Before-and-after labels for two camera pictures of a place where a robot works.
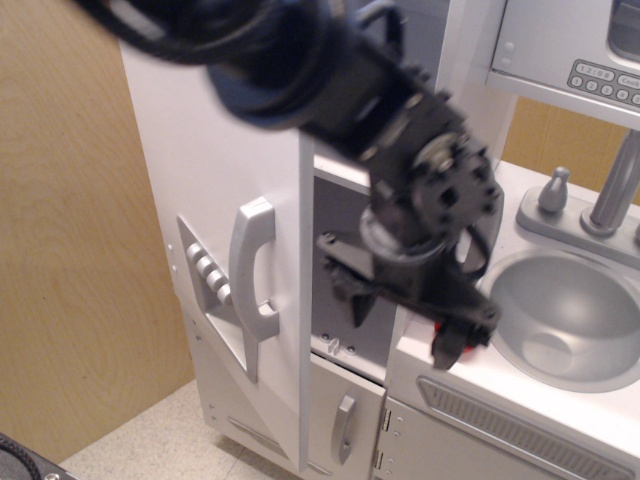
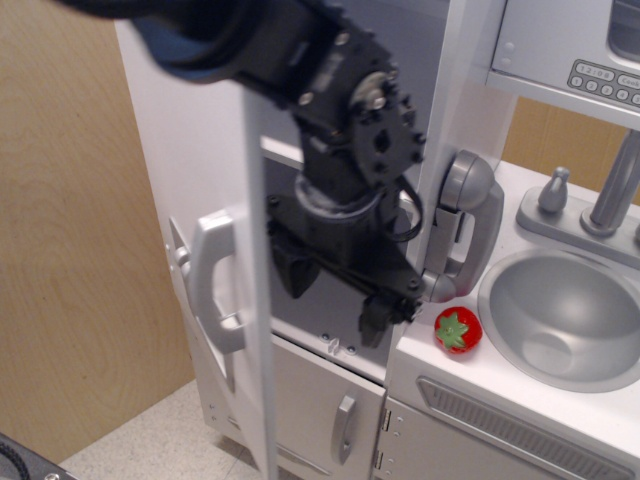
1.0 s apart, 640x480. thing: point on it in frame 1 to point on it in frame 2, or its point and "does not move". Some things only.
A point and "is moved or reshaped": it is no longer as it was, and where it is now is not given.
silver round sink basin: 569,320 does not move
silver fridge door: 236,198 is moved or reshaped
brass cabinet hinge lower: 379,459 does not move
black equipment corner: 18,463 does not move
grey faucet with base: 613,226 does not move
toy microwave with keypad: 583,54 does not move
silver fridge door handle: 254,224 to 214,238
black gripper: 436,286 to 366,242
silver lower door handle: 345,427 does not move
